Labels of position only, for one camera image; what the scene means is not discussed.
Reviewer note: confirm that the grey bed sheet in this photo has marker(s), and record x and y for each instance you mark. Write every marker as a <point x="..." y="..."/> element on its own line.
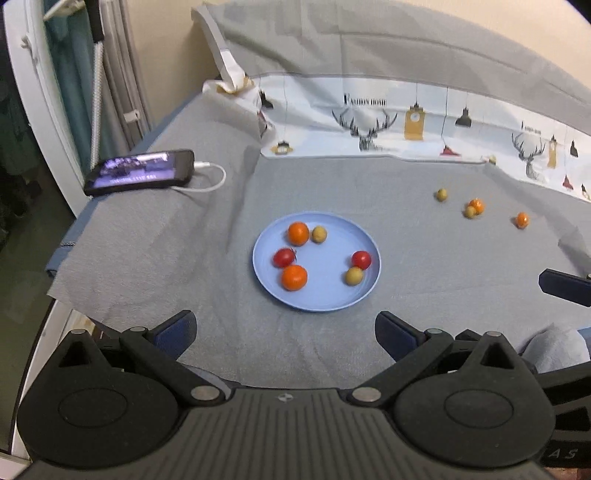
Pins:
<point x="184" y="258"/>

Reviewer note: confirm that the black smartphone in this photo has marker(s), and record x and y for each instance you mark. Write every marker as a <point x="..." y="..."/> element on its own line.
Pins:
<point x="138" y="170"/>

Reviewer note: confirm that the small orange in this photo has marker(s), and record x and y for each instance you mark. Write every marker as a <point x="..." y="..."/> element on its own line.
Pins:
<point x="298" y="233"/>
<point x="477" y="204"/>
<point x="294" y="277"/>
<point x="522" y="220"/>

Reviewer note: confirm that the grey quilt with printed band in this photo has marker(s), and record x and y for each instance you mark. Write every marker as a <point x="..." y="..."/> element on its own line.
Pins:
<point x="392" y="50"/>

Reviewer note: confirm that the small green fruit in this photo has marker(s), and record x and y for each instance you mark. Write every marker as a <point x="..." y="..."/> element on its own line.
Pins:
<point x="442" y="194"/>
<point x="470" y="213"/>
<point x="319" y="234"/>
<point x="354" y="276"/>

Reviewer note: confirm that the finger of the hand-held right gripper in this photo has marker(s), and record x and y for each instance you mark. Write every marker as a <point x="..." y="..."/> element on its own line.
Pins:
<point x="563" y="286"/>

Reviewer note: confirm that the light grey cloth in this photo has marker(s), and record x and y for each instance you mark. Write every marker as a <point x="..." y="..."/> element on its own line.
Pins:
<point x="554" y="348"/>

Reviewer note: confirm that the blue plastic plate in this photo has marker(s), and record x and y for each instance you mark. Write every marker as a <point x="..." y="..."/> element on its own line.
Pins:
<point x="323" y="286"/>

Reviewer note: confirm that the red cherry tomato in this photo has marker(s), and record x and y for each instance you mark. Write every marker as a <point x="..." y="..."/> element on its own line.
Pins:
<point x="284" y="257"/>
<point x="361" y="259"/>

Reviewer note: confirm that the white holder pole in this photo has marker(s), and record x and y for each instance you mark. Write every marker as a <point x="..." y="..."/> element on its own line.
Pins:
<point x="97" y="101"/>

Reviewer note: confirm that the white window frame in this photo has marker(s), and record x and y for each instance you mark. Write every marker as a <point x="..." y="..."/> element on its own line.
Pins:
<point x="41" y="115"/>

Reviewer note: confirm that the teal curtain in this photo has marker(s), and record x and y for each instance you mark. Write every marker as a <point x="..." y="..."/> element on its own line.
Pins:
<point x="71" y="78"/>

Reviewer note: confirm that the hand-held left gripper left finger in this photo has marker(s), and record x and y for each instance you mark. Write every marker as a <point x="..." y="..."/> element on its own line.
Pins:
<point x="178" y="332"/>

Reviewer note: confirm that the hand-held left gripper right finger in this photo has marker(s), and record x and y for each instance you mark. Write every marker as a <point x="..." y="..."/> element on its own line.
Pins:
<point x="395" y="337"/>

